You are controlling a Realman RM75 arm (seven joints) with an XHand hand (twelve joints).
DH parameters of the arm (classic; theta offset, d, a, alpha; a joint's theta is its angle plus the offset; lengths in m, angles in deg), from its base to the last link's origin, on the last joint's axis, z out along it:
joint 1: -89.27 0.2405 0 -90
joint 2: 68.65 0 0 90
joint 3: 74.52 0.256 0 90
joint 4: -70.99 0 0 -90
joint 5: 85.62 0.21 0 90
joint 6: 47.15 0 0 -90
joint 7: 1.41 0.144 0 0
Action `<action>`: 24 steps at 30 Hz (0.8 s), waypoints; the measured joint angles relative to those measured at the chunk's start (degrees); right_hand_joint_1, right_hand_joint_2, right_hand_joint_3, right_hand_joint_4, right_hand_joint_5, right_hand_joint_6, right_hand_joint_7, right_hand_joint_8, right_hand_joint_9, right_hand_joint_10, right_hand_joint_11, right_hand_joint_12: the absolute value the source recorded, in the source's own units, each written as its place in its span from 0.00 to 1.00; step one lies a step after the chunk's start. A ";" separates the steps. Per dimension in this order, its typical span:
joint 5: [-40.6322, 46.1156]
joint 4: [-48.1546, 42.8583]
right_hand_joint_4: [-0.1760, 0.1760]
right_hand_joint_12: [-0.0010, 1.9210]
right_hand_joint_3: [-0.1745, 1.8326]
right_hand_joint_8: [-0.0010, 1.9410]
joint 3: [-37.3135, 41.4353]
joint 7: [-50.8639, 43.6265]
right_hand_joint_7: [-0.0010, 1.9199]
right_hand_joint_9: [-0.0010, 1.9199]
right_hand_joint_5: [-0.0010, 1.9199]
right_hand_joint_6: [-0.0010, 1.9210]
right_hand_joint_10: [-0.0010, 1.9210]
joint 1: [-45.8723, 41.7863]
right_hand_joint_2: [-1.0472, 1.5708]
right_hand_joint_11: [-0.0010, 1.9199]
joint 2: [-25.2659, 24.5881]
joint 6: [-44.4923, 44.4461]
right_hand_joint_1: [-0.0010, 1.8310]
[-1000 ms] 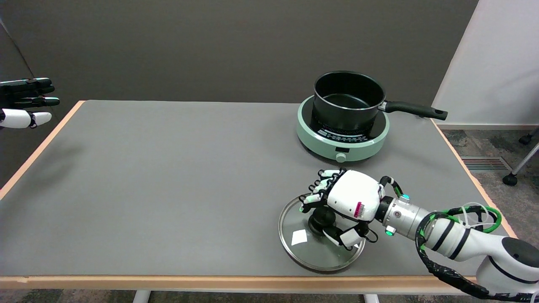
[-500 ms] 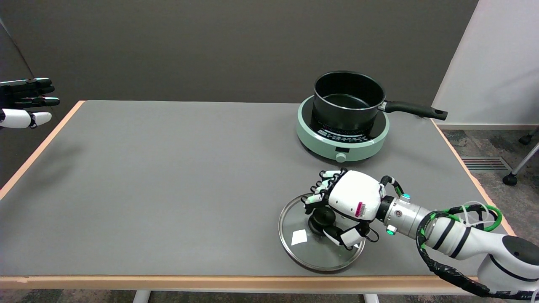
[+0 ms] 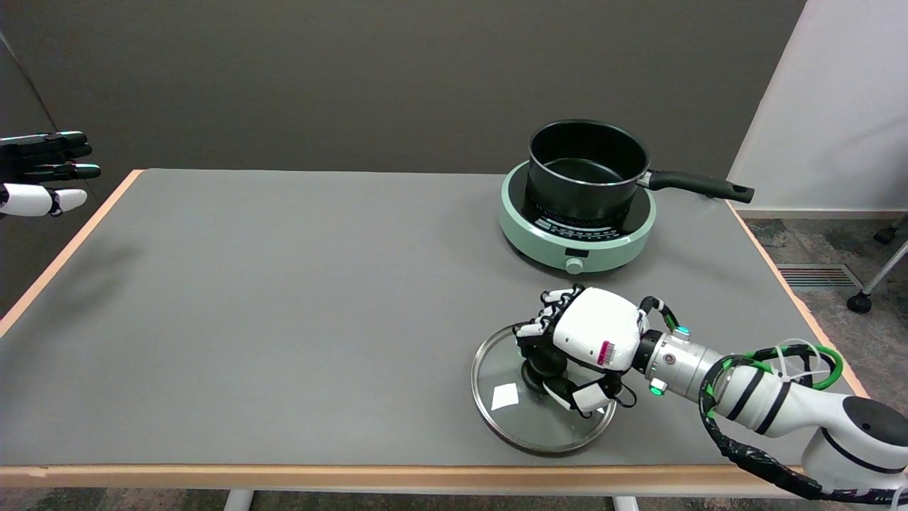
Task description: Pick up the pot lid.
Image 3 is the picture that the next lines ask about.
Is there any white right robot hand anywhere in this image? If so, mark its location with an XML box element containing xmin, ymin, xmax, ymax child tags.
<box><xmin>514</xmin><ymin>284</ymin><xmax>650</xmax><ymax>417</ymax></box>

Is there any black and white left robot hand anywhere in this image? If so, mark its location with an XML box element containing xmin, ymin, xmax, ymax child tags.
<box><xmin>0</xmin><ymin>131</ymin><xmax>101</xmax><ymax>219</ymax></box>

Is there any glass pot lid black knob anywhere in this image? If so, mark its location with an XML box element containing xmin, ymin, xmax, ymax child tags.
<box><xmin>470</xmin><ymin>324</ymin><xmax>616</xmax><ymax>455</ymax></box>

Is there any mint green induction cooker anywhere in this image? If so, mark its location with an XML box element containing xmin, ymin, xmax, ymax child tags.
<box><xmin>499</xmin><ymin>162</ymin><xmax>657</xmax><ymax>276</ymax></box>

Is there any floor vent grille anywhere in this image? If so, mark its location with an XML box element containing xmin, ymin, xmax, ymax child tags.
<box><xmin>775</xmin><ymin>264</ymin><xmax>865</xmax><ymax>290</ymax></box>

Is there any black chair caster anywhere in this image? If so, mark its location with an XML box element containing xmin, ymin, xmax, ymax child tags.
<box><xmin>874</xmin><ymin>215</ymin><xmax>908</xmax><ymax>246</ymax></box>

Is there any black saucepan with handle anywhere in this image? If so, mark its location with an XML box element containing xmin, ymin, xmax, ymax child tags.
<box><xmin>528</xmin><ymin>119</ymin><xmax>755</xmax><ymax>222</ymax></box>

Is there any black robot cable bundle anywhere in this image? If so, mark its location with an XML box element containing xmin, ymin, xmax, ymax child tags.
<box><xmin>699</xmin><ymin>344</ymin><xmax>908</xmax><ymax>505</ymax></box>

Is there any green robot cable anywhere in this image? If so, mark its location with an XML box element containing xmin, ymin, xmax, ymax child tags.
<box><xmin>709</xmin><ymin>344</ymin><xmax>845</xmax><ymax>419</ymax></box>

